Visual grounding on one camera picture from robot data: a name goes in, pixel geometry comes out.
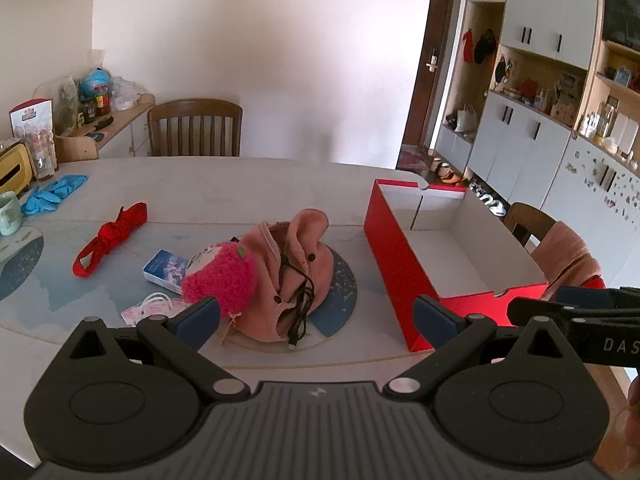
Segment green mug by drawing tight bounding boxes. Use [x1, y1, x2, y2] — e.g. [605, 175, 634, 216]
[0, 191, 23, 236]

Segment person right hand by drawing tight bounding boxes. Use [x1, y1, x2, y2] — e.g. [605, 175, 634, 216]
[623, 376, 640, 448]

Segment white sneakers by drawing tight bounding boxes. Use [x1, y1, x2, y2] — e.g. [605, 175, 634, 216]
[469, 182, 509, 218]

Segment pink strawberry plush toy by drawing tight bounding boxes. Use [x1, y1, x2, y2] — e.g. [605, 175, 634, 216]
[181, 242, 258, 318]

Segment red cloth on chair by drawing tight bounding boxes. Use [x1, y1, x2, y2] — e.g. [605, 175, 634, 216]
[582, 276, 606, 289]

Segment red white carton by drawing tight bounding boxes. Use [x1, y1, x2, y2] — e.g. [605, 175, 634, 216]
[10, 99, 58, 181]

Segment pink fleece garment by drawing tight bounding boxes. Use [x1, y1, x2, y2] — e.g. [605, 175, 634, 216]
[234, 208, 334, 346]

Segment patterned face mask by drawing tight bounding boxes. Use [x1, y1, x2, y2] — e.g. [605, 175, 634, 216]
[120, 292, 190, 326]

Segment white wall cabinet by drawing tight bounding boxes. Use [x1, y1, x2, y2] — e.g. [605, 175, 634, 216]
[434, 0, 639, 287]

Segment brown door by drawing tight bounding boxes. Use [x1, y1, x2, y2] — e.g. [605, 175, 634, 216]
[402, 0, 460, 148]

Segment wooden sideboard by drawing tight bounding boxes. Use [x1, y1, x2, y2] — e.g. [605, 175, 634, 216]
[54, 93, 155, 164]

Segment white tote bag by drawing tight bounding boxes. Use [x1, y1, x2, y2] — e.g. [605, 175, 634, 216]
[454, 105, 478, 133]

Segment red scarf on table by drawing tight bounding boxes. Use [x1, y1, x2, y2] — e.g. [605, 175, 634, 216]
[72, 202, 149, 278]

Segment pink scarf on chair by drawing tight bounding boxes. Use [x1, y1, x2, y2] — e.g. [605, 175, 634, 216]
[532, 221, 602, 301]

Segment red patterned rug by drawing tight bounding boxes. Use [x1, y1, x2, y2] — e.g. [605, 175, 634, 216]
[396, 144, 433, 172]

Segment red cardboard box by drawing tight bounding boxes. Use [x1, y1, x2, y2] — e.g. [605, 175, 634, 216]
[363, 179, 547, 352]

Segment wooden chair near box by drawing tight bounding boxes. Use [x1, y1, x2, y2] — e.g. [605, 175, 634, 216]
[503, 203, 555, 247]

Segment blue rubber gloves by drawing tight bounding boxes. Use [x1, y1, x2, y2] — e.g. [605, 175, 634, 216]
[21, 174, 88, 217]

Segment orange slippers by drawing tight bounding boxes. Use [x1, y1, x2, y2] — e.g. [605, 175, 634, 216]
[437, 162, 463, 185]

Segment wooden chair far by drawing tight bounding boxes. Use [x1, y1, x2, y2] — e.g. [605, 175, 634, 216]
[148, 99, 243, 157]

